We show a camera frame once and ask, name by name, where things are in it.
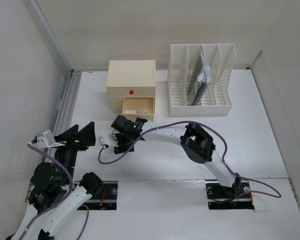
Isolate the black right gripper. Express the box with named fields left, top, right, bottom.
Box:
left=110, top=132, right=135, bottom=155

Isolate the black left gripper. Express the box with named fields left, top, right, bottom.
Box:
left=51, top=120, right=96, bottom=183

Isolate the small beige eraser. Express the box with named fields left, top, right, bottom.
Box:
left=136, top=109, right=148, bottom=114

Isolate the grey setup guide booklet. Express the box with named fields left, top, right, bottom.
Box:
left=186, top=53, right=212, bottom=106

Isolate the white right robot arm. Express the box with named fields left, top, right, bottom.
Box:
left=111, top=115, right=241, bottom=200

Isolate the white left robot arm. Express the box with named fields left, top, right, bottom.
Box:
left=7, top=121, right=104, bottom=240

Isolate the cream wooden drawer cabinet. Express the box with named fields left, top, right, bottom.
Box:
left=106, top=60, right=156, bottom=122

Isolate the white perforated file organizer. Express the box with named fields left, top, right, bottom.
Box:
left=167, top=43, right=236, bottom=117

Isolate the aluminium rail frame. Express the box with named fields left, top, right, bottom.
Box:
left=27, top=0, right=82, bottom=163

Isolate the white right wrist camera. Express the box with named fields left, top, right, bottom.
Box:
left=99, top=134, right=118, bottom=148

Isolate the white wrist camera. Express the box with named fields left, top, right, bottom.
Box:
left=35, top=130, right=56, bottom=149
left=99, top=134, right=118, bottom=148

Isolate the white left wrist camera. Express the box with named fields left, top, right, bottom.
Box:
left=35, top=130, right=56, bottom=149

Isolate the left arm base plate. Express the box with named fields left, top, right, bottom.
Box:
left=86, top=181, right=118, bottom=211

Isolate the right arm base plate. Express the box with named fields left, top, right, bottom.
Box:
left=205, top=180, right=255, bottom=210

